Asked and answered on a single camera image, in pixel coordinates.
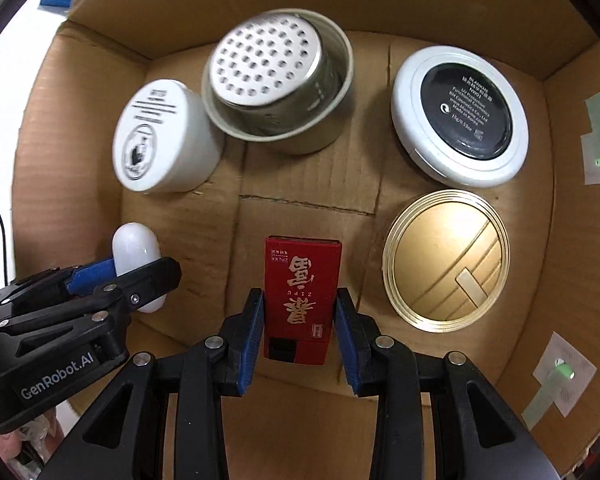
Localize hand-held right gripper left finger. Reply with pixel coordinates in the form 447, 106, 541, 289
70, 287, 265, 480

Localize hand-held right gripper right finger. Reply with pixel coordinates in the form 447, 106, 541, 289
334, 287, 546, 480

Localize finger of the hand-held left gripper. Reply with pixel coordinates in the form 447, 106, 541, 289
0, 257, 118, 312
0, 256, 182, 337

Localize white earbud case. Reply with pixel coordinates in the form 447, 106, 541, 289
111, 223, 167, 314

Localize small red box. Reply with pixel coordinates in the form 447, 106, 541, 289
263, 236, 342, 365

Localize gold round tin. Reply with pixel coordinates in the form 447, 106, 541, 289
382, 190, 510, 332

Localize cardboard box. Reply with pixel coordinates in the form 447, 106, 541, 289
10, 0, 600, 480

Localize white round jar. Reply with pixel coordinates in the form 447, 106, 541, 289
114, 79, 226, 194

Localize metal strainer cup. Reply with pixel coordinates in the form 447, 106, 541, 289
201, 9, 355, 156

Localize white compact with black top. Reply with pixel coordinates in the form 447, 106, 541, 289
391, 46, 529, 186

